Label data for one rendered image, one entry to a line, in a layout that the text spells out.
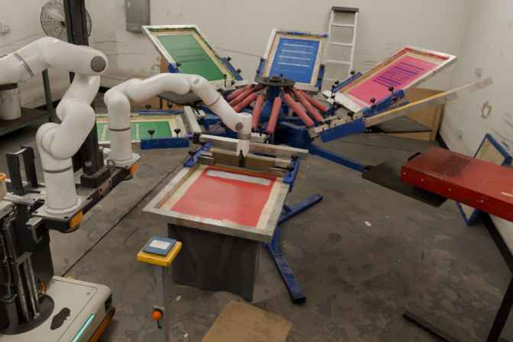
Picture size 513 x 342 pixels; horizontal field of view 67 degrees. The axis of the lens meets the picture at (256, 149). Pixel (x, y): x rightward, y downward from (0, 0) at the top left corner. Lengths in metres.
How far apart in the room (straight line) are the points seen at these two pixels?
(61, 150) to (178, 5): 5.41
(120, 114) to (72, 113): 0.46
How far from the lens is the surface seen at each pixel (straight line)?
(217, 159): 2.19
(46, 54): 1.33
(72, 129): 1.38
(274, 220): 1.73
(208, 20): 6.45
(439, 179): 2.15
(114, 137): 1.85
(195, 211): 1.83
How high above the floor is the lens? 1.92
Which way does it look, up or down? 23 degrees down
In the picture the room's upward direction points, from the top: 4 degrees clockwise
